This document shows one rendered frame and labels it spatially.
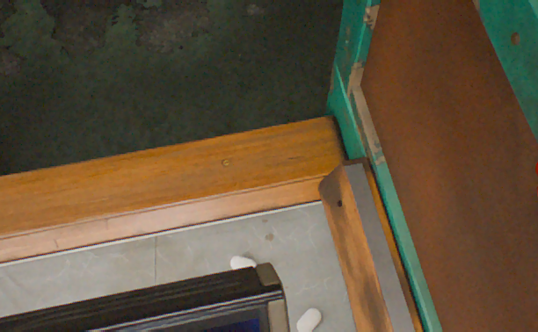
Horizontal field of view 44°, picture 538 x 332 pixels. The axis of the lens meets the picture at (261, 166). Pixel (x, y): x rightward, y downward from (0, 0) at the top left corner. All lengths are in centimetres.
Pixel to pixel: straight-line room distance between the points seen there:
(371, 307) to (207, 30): 137
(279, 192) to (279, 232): 5
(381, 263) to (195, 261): 26
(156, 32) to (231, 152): 114
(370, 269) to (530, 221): 30
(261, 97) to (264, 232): 101
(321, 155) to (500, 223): 42
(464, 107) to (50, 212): 56
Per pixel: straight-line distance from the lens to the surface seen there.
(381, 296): 74
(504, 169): 51
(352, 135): 87
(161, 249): 89
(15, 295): 91
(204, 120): 182
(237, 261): 85
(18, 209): 93
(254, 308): 47
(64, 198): 91
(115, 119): 186
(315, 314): 83
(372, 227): 77
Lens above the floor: 157
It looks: 64 degrees down
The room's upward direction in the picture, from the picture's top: straight up
